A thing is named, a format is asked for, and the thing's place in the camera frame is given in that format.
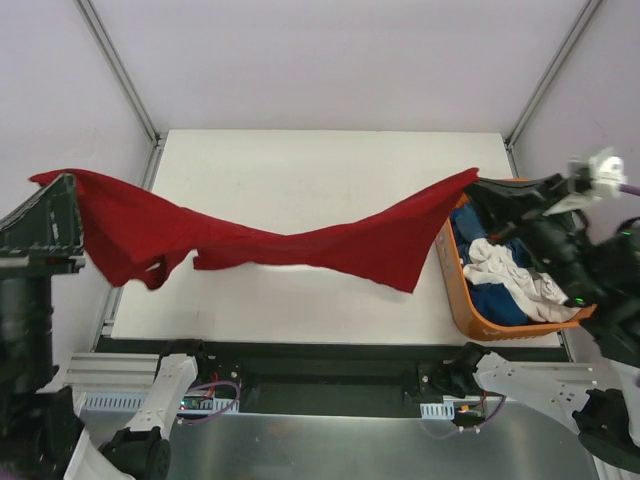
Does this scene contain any red t-shirt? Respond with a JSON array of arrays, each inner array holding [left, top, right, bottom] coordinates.
[[28, 167, 480, 294]]

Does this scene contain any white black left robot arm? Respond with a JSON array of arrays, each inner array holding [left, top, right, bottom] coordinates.
[[1, 173, 212, 479]]

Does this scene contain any white t-shirt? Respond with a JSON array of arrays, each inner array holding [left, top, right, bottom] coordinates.
[[463, 238, 579, 324]]

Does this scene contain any orange plastic laundry basket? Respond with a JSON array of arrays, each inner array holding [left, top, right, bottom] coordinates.
[[436, 196, 595, 341]]

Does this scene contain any blue t-shirt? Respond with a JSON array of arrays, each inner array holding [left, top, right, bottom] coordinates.
[[450, 204, 529, 327]]

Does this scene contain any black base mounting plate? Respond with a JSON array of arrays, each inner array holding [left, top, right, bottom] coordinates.
[[165, 340, 486, 418]]

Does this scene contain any aluminium front rail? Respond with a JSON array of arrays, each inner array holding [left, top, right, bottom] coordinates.
[[65, 353, 600, 395]]

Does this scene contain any left aluminium frame post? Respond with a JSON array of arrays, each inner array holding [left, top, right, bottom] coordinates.
[[74, 0, 166, 146]]

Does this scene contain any aluminium frame post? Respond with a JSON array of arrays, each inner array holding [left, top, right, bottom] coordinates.
[[504, 0, 606, 152], [74, 0, 166, 146]]

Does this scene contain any left white cable duct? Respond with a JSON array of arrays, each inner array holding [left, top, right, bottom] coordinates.
[[82, 392, 239, 416]]

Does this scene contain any white cable duct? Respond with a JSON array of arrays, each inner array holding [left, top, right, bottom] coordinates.
[[420, 402, 456, 421], [82, 392, 239, 416]]

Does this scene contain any right white cable duct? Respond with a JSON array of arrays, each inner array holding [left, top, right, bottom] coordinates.
[[420, 402, 456, 421]]

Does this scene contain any right aluminium frame post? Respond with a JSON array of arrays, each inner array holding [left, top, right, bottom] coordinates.
[[504, 0, 606, 152]]

